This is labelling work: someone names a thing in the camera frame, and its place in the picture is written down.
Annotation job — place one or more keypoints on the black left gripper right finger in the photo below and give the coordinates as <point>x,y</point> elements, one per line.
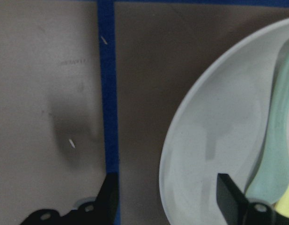
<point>239,210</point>

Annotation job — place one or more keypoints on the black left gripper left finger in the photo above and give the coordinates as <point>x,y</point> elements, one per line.
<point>101,211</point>

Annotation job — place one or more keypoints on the yellow plastic fork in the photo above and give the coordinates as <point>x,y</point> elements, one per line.
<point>282,206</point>

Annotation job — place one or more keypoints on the teal plastic spoon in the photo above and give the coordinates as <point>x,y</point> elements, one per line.
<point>272,177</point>

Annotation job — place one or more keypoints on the white round plate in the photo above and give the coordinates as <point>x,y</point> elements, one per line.
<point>219,127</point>

